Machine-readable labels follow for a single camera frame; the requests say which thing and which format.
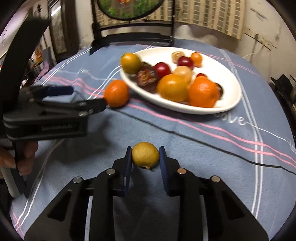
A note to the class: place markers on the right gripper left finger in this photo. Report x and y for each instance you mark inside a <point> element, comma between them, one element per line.
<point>65,216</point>

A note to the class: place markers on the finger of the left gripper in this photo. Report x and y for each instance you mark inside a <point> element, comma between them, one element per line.
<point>77,108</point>
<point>45,91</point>

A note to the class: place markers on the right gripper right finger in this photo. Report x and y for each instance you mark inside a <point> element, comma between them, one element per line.
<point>226,215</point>

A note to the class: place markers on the yellow green persimmon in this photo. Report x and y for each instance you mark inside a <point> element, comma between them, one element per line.
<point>130,63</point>

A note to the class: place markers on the small yellow lime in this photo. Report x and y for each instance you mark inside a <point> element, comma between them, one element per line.
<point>145,155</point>

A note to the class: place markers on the large red plum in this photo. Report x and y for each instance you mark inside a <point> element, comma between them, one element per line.
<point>162,69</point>

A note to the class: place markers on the smooth orange fruit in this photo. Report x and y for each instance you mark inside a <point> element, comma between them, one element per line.
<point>173,87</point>

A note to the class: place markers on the pale beige fruit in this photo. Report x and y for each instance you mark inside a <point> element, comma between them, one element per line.
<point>176,55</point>

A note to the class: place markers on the dark red plum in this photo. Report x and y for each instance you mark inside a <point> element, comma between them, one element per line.
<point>186,61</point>

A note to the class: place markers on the large orange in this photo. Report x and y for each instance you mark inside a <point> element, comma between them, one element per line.
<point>203,93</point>

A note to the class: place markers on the small orange fruit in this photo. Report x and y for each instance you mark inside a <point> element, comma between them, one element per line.
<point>197,59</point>

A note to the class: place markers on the dark purple plum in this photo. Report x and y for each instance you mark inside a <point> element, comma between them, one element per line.
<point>220,89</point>

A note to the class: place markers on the pale yellow potato-like fruit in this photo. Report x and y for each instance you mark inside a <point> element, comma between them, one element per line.
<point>184,72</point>

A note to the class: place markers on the person's left hand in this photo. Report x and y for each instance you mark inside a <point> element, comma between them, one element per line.
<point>25,163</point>

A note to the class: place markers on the rough orange tangerine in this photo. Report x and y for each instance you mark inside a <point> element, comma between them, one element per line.
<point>117,93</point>

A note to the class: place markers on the dark framed picture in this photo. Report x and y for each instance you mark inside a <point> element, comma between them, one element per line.
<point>63,28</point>

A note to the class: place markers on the blue striped tablecloth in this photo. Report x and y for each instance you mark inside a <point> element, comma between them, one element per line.
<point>256,130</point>

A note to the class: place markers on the round fish screen ornament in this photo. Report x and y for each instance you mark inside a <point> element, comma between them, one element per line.
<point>134,23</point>

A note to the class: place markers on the white oval plate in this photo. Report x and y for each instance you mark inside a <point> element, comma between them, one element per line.
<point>214,70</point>

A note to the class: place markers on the beige checked curtain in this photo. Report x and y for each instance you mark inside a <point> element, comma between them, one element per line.
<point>226,17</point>

